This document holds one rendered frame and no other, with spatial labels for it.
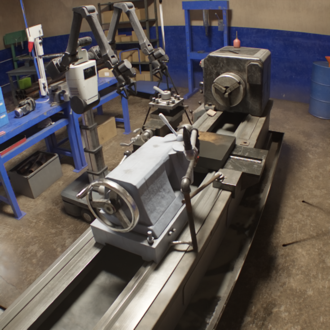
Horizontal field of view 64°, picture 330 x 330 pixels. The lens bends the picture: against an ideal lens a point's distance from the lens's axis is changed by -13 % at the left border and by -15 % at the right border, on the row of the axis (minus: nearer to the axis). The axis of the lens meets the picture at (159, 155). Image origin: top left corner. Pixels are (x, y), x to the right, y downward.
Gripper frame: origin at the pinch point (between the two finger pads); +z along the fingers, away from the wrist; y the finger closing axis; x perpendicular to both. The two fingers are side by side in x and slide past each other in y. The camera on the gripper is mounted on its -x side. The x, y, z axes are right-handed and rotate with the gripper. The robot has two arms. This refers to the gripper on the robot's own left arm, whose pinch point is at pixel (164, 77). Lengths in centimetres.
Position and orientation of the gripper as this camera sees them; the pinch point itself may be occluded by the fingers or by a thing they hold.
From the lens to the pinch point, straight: 221.1
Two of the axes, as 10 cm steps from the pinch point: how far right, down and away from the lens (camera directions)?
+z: 5.0, 8.4, 2.0
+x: -7.3, 3.0, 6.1
